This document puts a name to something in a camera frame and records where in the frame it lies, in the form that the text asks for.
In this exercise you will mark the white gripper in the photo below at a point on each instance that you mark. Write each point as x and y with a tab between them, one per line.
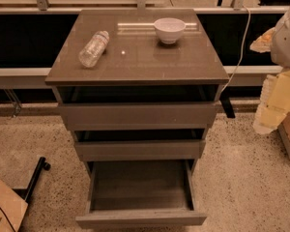
287	39

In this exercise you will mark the grey bottom drawer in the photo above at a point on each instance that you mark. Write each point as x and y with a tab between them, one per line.
143	193

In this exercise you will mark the grey drawer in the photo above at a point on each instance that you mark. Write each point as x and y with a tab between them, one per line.
143	193
136	116
140	150

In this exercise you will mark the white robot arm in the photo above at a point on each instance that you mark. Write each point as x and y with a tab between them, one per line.
280	47

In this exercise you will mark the grey top drawer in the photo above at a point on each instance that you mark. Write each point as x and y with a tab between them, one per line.
136	116

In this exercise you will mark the grey drawer cabinet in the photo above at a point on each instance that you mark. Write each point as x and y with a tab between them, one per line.
137	67

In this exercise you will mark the grey middle drawer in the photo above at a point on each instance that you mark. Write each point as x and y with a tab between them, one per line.
140	150

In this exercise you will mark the white ceramic bowl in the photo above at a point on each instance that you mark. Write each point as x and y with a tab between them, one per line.
169	30

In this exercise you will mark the clear plastic water bottle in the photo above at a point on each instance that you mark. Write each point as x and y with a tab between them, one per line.
93	50

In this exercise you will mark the black wheeled stand leg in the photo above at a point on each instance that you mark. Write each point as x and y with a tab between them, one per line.
26	193

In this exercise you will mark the cardboard box at left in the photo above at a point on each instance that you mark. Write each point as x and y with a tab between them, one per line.
12	209

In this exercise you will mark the metal railing frame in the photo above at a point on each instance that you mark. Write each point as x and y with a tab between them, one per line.
32	32

